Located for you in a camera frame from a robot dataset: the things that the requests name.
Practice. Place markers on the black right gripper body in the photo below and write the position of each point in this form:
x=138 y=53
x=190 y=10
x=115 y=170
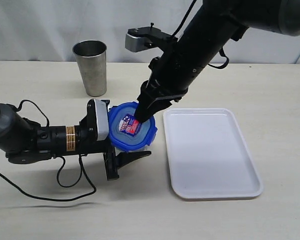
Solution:
x=161 y=85

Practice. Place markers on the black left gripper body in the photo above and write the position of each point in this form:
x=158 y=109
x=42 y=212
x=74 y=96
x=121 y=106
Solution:
x=88 y=145

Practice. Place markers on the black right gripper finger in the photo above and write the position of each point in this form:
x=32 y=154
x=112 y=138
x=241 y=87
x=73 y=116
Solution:
x=160 y=104
x=143 y=112

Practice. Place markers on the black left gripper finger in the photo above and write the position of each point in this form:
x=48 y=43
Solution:
x=125 y=158

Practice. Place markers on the clear plastic tall container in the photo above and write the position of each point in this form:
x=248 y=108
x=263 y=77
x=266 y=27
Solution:
x=132 y=148

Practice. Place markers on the blue container lid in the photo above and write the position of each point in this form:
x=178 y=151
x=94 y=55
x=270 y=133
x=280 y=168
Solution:
x=125 y=129

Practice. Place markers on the stainless steel cup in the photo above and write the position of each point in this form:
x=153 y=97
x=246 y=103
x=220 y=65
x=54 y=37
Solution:
x=91 y=59

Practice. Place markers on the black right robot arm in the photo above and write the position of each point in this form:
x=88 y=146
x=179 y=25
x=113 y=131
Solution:
x=215 y=23

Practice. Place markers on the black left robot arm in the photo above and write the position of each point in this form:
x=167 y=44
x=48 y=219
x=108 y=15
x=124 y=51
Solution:
x=26 y=142

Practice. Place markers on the white plastic tray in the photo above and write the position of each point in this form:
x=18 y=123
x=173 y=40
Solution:
x=208 y=156

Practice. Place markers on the white backdrop curtain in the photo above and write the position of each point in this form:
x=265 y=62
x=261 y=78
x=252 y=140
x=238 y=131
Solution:
x=38 y=30

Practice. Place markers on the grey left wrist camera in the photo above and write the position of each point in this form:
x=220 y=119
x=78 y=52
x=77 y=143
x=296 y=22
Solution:
x=97 y=119

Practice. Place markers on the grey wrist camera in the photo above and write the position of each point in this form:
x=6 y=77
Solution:
x=148 y=37
x=97 y=119

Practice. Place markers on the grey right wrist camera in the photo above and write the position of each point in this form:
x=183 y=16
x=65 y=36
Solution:
x=148 y=37

